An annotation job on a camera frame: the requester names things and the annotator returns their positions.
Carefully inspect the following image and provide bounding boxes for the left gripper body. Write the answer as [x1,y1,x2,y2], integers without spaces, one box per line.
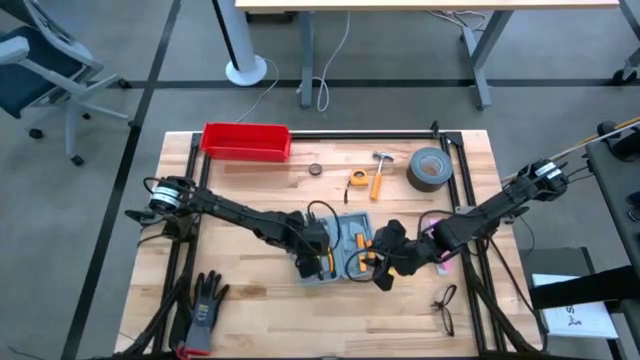
[292,222,327,280]

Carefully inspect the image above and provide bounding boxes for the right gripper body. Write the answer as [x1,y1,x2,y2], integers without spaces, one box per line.
[372,219,429,292]

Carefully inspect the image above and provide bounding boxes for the grey plastic tool case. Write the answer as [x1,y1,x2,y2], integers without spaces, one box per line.
[294,212,376,286]

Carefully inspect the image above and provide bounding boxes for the orange-handled hammer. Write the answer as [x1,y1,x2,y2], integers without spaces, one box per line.
[368,151,395,202]

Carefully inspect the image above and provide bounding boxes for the red plastic bin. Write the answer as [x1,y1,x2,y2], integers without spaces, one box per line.
[199,122,293,164]

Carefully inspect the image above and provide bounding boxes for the pink white plastic tool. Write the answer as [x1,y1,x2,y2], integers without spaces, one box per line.
[424,217,456,276]

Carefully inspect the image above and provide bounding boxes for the black-framed eyeglasses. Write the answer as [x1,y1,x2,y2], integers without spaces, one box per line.
[432,284,459,338]

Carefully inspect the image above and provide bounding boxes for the black grey work glove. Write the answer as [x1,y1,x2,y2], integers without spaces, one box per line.
[175,270,231,359]

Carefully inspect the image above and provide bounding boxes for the black beam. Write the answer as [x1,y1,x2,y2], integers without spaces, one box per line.
[528,264,640,311]

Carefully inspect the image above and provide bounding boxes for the black table clamp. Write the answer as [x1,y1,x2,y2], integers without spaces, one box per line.
[124,208,156,225]

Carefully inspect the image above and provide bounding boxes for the white paper sheet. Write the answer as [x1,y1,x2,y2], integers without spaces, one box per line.
[532,273,620,340]

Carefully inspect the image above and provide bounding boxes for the grey metal desk leg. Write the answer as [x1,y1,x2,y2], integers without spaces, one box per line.
[298,12,316,110]
[459,9,514,111]

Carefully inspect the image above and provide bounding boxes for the pole with white round base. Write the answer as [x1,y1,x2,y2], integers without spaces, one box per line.
[212,0,269,88]

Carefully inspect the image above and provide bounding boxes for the dark grey side table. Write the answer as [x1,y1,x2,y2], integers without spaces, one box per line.
[584,139,640,360]

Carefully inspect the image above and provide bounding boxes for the yellow and white rod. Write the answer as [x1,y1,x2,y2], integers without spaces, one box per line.
[501,117,640,185]

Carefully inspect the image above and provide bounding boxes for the black round device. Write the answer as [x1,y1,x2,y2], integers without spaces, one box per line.
[597,119,640,162]

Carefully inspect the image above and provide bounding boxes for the light wooden desk top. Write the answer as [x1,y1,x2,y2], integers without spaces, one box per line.
[234,0,621,14]

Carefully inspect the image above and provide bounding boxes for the grey leg with black caster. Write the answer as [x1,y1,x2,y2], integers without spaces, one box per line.
[610,0,640,87]

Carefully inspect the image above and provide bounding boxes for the blue office chair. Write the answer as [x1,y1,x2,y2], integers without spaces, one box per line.
[0,0,132,168]

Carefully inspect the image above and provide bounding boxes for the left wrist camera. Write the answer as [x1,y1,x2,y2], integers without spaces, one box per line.
[303,222,331,250]

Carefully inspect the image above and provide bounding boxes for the black right camera cable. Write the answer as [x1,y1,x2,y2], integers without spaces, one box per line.
[344,248,389,283]

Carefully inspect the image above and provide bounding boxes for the black camera cable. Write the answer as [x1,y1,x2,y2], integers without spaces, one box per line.
[306,199,342,251]
[344,248,389,283]

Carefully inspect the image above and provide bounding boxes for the black left camera cable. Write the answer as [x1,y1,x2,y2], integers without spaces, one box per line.
[306,199,342,251]

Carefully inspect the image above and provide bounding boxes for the grey duct tape roll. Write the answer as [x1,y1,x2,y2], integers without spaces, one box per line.
[405,146,455,194]

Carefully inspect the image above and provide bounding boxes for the black cable bundle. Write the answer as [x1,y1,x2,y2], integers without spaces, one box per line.
[467,269,549,357]
[113,269,194,360]

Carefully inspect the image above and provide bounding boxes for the white looped floor cable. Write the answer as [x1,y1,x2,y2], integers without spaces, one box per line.
[297,14,351,114]

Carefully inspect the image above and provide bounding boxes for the thin white floor cable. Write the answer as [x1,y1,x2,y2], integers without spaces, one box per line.
[232,57,281,124]

